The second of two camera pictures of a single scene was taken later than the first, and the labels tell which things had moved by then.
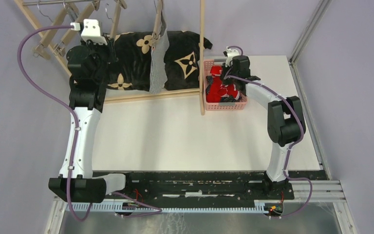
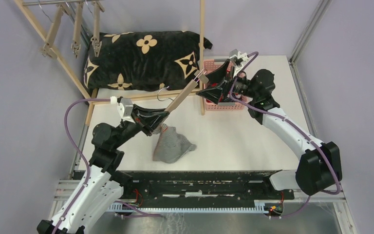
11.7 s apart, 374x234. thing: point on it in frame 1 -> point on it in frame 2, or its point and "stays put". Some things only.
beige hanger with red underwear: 120,4 -> 96,44
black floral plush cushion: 131,62 stays put
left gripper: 109,48 -> 154,116
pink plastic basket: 239,105 stays put
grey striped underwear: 160,52 -> 170,146
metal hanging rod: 61,2 stays put
